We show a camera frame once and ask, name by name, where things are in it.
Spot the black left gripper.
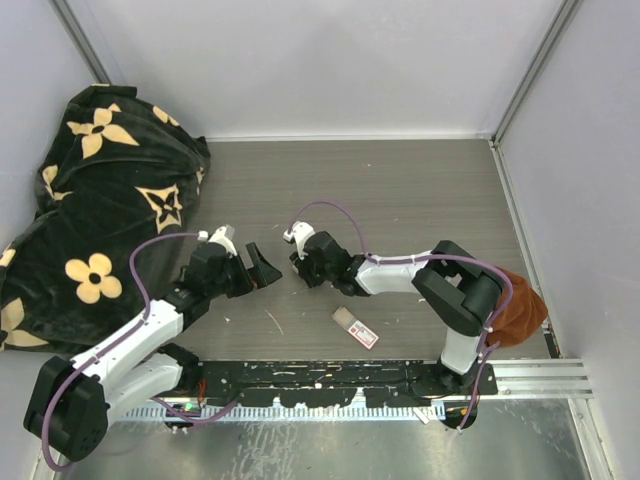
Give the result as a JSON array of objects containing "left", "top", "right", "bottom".
[{"left": 206, "top": 243, "right": 280, "bottom": 298}]

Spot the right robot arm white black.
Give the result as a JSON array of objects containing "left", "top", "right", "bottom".
[{"left": 283, "top": 222, "right": 513, "bottom": 394}]

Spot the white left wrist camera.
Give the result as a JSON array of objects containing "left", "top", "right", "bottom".
[{"left": 208, "top": 225, "right": 238, "bottom": 257}]

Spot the white slotted cable duct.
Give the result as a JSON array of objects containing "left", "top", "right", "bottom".
[{"left": 119, "top": 402, "right": 446, "bottom": 423}]

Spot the red white staple box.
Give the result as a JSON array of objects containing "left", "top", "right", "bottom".
[{"left": 331, "top": 307, "right": 379, "bottom": 350}]

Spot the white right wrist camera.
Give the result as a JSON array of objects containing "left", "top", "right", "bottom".
[{"left": 283, "top": 221, "right": 315, "bottom": 259}]

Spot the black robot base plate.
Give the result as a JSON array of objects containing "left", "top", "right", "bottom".
[{"left": 142, "top": 358, "right": 500, "bottom": 407}]

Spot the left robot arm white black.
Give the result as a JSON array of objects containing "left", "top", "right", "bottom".
[{"left": 23, "top": 241, "right": 282, "bottom": 471}]

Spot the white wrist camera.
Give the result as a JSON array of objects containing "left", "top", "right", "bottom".
[
  {"left": 283, "top": 221, "right": 315, "bottom": 259},
  {"left": 208, "top": 225, "right": 238, "bottom": 257}
]

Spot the black floral blanket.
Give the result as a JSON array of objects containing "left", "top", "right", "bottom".
[{"left": 1, "top": 84, "right": 211, "bottom": 353}]

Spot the brown cloth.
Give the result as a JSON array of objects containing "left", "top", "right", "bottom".
[{"left": 485, "top": 269, "right": 548, "bottom": 348}]

